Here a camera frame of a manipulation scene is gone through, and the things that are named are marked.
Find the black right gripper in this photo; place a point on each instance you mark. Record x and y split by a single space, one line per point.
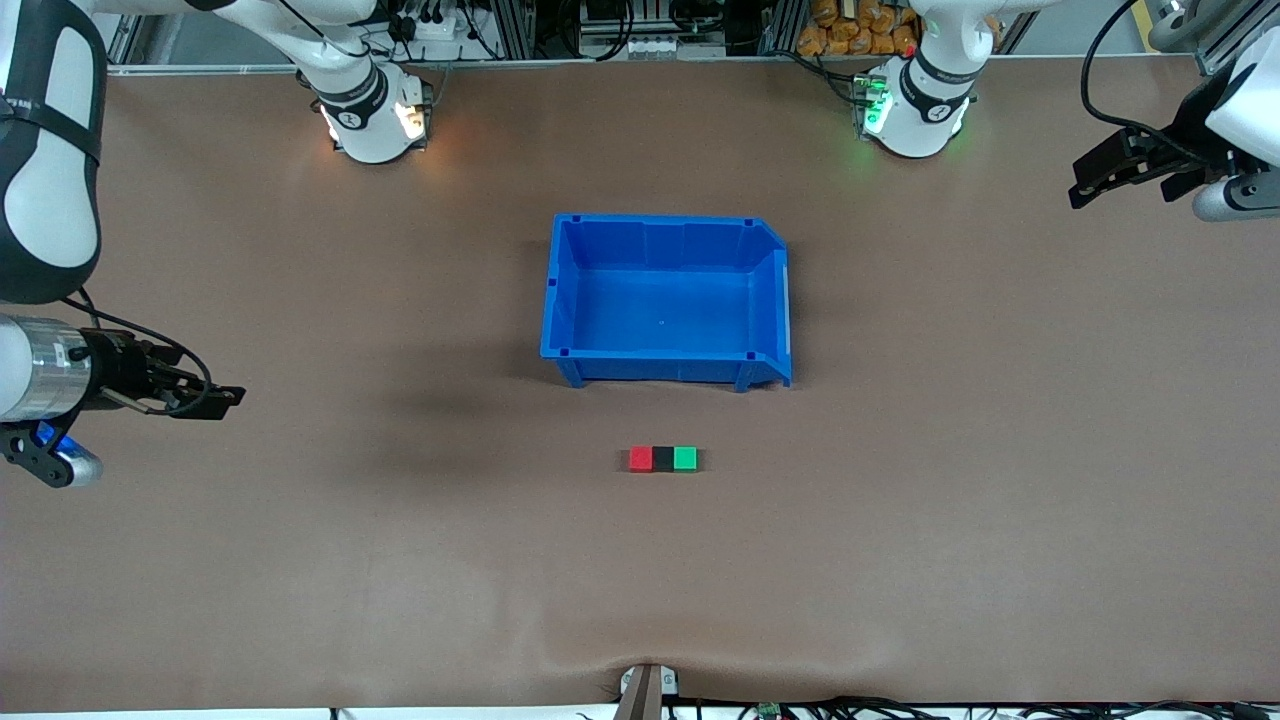
110 366

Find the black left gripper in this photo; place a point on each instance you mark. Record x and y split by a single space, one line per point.
1192 129

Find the red cube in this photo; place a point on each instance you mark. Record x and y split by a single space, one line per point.
641 459

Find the green cube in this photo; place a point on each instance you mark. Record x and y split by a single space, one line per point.
685 458

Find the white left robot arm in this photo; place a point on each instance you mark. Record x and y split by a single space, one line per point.
925 110

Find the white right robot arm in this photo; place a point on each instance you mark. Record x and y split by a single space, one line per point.
50 150

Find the black cube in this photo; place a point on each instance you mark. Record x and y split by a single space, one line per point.
663 459

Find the orange objects pile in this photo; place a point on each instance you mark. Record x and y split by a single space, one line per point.
840 30

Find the white power strip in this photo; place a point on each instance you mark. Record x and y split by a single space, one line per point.
440 28

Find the white terminal block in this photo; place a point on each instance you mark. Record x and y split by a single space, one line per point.
655 45

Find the blue plastic storage bin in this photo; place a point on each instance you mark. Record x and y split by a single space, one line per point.
660 320

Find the aluminium frame post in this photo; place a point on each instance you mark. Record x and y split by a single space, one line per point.
510 25
780 25
1225 40
130 30

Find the aluminium table edge rail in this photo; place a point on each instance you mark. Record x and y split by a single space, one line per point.
650 62

